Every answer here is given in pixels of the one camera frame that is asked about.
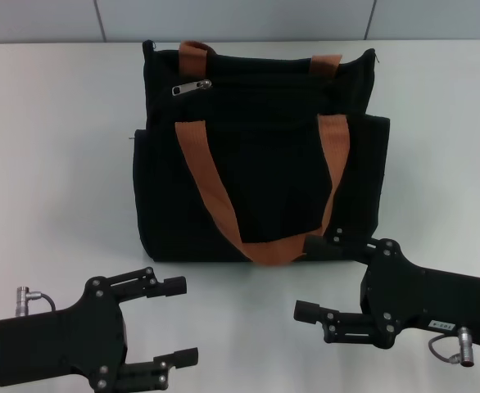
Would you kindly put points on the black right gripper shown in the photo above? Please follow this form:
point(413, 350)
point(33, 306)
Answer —
point(420, 299)

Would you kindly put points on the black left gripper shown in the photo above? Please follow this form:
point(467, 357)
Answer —
point(55, 344)

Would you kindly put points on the silver zipper pull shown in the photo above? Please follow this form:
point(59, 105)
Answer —
point(184, 90)

